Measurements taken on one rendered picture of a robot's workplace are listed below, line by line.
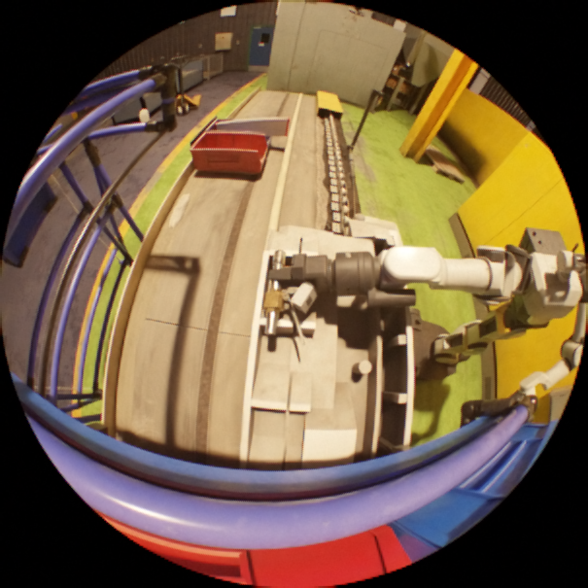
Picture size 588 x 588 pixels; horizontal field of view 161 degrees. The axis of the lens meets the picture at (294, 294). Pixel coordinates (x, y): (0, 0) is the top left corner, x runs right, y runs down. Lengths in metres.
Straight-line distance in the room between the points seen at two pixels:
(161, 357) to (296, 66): 5.92
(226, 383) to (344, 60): 5.99
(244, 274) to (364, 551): 0.70
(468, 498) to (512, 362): 2.33
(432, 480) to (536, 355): 2.29
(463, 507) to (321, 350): 0.40
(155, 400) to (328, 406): 0.51
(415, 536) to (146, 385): 0.71
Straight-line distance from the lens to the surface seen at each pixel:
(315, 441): 0.45
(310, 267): 0.39
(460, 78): 4.21
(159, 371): 0.70
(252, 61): 9.68
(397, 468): 0.23
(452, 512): 0.19
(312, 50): 5.92
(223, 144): 1.20
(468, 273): 0.46
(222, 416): 0.65
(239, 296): 0.67
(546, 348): 2.39
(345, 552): 0.15
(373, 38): 6.08
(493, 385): 2.63
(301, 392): 0.44
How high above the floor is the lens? 1.38
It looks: 67 degrees down
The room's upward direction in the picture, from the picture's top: 24 degrees clockwise
